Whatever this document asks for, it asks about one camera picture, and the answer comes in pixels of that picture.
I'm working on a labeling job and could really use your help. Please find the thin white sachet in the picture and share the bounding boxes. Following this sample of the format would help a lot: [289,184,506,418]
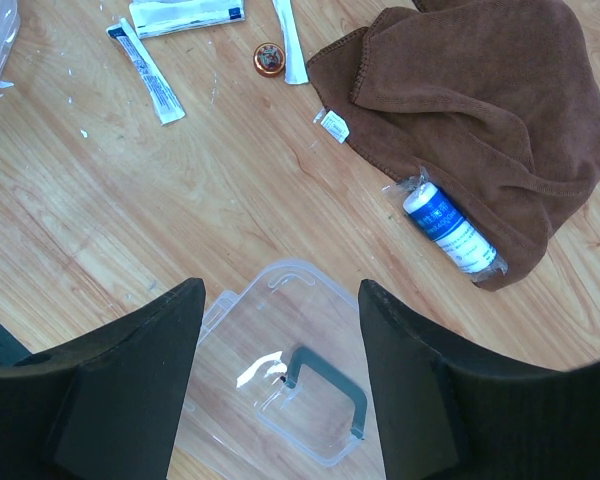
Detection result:
[106,17,186,125]

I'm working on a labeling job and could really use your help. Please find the white blue pill bottle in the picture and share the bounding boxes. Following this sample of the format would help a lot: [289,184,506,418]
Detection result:
[383,168,508,283]

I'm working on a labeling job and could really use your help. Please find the small round copper tin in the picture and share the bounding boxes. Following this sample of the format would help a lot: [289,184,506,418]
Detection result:
[253,42,286,78]

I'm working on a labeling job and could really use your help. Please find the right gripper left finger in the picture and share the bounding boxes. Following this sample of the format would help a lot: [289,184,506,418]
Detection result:
[0,278,206,479]

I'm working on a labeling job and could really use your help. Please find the white swab packets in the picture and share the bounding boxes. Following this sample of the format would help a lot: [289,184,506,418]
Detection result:
[129,0,245,39]

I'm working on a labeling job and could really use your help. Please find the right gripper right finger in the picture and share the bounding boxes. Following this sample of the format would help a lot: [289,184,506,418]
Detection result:
[358,280,600,479]

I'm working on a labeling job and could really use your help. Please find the brown towel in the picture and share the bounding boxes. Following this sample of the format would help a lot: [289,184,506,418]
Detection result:
[307,1,600,291]

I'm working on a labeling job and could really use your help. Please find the clear box lid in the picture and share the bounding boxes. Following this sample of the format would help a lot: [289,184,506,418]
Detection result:
[176,259,385,479]

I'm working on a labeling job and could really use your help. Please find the white cotton swab wrapper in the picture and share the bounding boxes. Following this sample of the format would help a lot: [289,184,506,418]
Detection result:
[272,0,309,85]

